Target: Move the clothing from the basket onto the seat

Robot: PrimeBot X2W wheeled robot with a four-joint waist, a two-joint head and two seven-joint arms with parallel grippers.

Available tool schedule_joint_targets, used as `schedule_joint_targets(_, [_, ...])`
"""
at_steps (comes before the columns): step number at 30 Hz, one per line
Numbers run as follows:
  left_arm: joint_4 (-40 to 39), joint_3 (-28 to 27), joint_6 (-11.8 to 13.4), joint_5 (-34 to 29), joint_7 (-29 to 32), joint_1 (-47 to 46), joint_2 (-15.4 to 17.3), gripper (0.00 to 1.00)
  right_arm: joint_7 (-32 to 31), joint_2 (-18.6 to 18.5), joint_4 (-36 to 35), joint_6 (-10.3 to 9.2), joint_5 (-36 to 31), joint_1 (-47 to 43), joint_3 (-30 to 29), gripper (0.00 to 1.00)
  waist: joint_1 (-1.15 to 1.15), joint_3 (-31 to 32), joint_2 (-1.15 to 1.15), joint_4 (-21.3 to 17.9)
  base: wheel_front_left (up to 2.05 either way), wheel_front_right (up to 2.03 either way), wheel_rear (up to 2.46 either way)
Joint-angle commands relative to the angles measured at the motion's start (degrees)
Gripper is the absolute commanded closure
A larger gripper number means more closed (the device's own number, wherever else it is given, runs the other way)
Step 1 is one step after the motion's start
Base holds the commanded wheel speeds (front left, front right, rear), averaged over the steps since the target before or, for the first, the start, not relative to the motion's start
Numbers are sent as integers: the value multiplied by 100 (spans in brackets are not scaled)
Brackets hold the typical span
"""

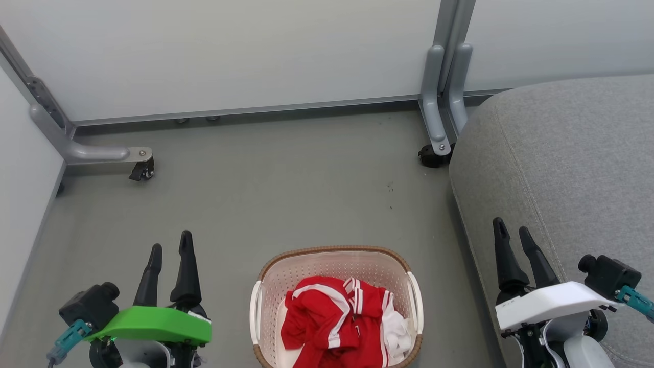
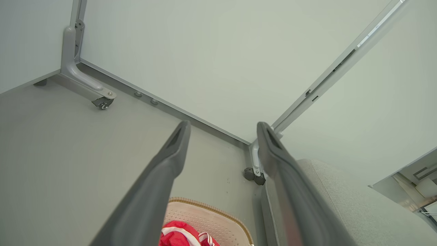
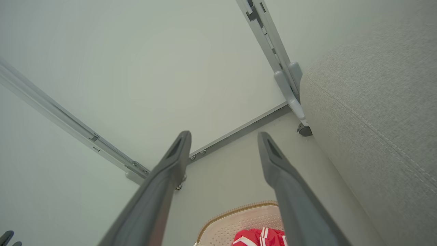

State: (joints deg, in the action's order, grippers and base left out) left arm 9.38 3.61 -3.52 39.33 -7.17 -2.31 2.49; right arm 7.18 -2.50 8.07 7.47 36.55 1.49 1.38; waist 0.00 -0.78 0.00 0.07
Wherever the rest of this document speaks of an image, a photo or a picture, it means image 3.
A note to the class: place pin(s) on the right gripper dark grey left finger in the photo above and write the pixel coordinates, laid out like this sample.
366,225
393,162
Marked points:
153,205

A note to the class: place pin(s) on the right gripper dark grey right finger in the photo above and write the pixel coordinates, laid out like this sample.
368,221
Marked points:
293,205

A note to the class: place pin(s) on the red white striped jacket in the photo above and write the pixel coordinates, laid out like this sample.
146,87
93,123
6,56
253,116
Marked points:
247,237

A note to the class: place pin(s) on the grey fabric sofa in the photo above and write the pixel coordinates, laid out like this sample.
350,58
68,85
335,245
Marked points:
375,119

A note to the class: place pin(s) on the black caster wheel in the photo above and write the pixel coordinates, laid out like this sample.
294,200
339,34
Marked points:
179,186
304,130

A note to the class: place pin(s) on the beige perforated laundry basket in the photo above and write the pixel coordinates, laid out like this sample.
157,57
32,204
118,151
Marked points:
222,229

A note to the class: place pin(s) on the grey partition base rail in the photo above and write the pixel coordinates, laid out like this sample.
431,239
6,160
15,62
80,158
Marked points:
239,131

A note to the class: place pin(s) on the grey partition post with foot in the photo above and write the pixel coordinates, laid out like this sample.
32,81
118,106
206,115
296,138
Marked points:
68,119

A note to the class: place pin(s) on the grey partition post with feet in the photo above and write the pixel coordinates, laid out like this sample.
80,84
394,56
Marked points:
283,75

